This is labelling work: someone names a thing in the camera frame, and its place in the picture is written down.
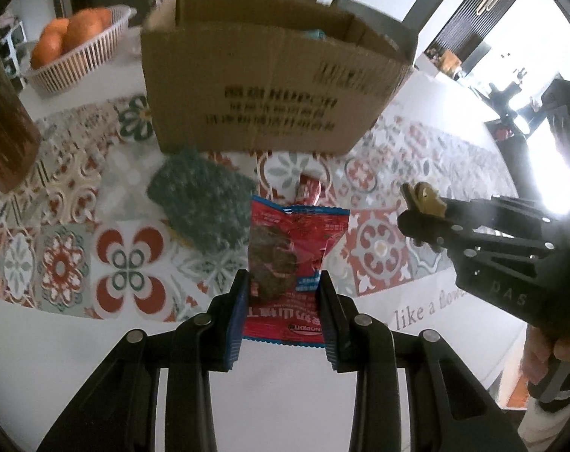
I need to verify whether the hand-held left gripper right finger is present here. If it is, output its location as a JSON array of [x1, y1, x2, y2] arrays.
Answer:
[[317, 270, 502, 452]]

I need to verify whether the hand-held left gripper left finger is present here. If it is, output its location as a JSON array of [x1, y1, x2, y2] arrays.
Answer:
[[37, 269, 252, 452]]

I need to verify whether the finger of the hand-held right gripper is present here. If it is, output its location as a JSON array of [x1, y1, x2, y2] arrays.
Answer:
[[401, 183, 457, 227], [398, 211, 455, 251]]

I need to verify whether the tan snack packet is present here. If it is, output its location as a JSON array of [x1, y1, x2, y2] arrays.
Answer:
[[416, 182, 448, 215]]

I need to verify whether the red snack packet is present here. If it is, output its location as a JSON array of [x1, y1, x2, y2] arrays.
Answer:
[[242, 196, 350, 348]]

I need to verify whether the brown cardboard box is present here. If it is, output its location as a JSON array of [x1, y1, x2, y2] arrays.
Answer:
[[140, 0, 414, 156]]

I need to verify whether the person's right hand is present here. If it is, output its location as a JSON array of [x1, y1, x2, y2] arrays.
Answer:
[[523, 326, 570, 387]]

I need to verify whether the small red packet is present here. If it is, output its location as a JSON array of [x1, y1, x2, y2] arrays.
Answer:
[[295, 174, 321, 206]]

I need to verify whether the grey dining chair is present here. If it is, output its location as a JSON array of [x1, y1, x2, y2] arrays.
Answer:
[[332, 0, 420, 64], [540, 78, 570, 161]]

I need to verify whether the patterned table runner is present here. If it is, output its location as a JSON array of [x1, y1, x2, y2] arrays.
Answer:
[[0, 94, 516, 321]]

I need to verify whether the white plastic fruit basket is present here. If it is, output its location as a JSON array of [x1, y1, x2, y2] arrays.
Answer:
[[23, 5, 137, 99]]

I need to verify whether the glass vase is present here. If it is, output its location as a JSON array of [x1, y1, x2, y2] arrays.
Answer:
[[0, 33, 43, 194]]

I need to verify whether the white shoe rack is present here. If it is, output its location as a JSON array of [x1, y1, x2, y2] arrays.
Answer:
[[0, 21, 29, 76]]

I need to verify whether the dark slatted wall panel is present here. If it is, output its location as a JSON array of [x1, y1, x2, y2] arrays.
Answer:
[[433, 0, 523, 57]]

